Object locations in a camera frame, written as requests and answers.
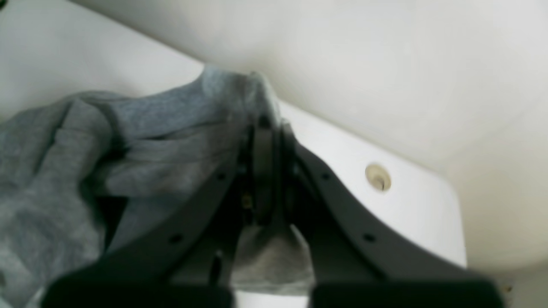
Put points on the grey T-shirt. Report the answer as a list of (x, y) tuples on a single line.
[(88, 174)]

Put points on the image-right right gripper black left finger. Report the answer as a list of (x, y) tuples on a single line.
[(186, 261)]

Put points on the right table cable grommet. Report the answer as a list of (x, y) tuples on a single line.
[(378, 177)]

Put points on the right gripper black image-right right finger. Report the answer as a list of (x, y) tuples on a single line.
[(359, 261)]

